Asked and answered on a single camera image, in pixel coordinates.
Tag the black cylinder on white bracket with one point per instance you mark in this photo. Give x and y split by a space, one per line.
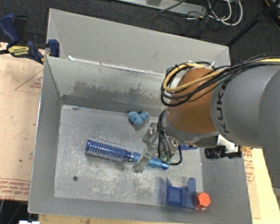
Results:
215 152

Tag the blue plastic bracket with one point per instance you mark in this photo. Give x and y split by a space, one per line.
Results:
175 195

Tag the orange hexagonal block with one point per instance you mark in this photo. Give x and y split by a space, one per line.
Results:
203 200

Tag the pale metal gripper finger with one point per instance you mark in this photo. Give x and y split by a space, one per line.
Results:
149 136
141 162

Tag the blue round hairbrush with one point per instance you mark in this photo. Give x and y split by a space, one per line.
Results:
107 151

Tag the grey metal bin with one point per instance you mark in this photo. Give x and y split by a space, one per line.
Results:
96 181

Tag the blue toy animal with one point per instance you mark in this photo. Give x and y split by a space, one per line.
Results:
136 119

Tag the brown cardboard board, red print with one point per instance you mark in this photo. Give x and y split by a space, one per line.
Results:
11 119

